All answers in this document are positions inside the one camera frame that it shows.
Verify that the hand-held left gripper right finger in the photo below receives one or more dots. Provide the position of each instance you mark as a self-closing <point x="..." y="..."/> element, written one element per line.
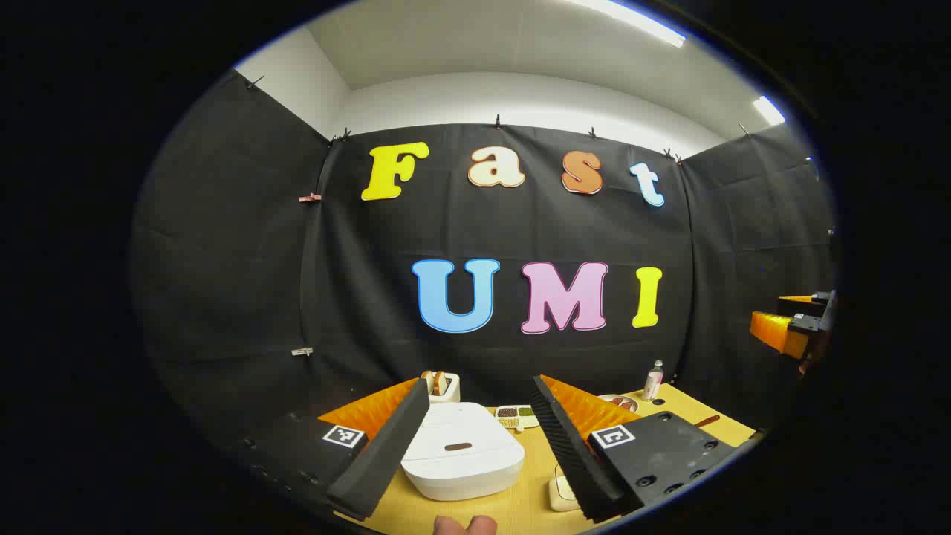
<point x="572" y="453"/>

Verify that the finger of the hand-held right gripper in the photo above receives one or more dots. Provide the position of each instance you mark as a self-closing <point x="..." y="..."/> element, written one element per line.
<point x="802" y="305"/>
<point x="776" y="334"/>

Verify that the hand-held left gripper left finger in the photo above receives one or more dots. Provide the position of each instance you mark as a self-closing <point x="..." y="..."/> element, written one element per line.
<point x="386" y="453"/>

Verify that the white rice cooker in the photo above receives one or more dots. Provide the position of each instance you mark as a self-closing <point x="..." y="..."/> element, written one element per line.
<point x="461" y="461"/>

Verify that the brown wooden spoon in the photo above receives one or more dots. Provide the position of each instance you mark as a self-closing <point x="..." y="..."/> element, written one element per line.
<point x="707" y="421"/>

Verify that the white round plate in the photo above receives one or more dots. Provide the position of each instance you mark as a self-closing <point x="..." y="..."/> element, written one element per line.
<point x="611" y="399"/>

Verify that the white divided condiment tray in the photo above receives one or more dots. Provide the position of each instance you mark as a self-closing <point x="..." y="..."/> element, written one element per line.
<point x="516" y="416"/>

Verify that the toasted bread slice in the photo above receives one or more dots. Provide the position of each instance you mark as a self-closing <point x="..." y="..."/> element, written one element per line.
<point x="441" y="382"/>
<point x="428" y="380"/>

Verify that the white toaster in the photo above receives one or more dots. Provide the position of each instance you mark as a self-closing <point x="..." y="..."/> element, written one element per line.
<point x="450" y="390"/>

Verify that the clear bottle with pink label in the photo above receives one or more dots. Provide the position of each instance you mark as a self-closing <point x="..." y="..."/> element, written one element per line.
<point x="652" y="383"/>

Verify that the small ceiling light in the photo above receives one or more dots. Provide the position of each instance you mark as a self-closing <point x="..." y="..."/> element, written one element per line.
<point x="769" y="110"/>

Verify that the black backdrop cloth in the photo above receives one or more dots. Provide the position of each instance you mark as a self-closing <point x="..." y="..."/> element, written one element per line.
<point x="223" y="260"/>

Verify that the long ceiling light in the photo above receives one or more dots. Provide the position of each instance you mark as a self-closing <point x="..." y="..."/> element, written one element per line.
<point x="631" y="18"/>

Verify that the row of black cloth clips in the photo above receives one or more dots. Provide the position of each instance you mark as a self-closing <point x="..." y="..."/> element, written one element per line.
<point x="498" y="120"/>

